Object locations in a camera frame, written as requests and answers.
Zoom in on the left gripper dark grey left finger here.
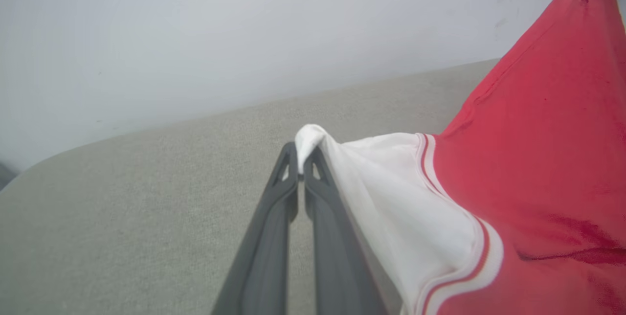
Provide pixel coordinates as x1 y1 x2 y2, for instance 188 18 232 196
211 141 299 315

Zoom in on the grey fabric sofa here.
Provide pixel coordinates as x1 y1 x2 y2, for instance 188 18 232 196
0 58 499 315

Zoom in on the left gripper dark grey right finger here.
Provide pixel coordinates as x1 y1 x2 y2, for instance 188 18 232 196
303 147 387 315

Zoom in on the red and white garment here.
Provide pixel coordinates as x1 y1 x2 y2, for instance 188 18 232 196
295 0 626 315

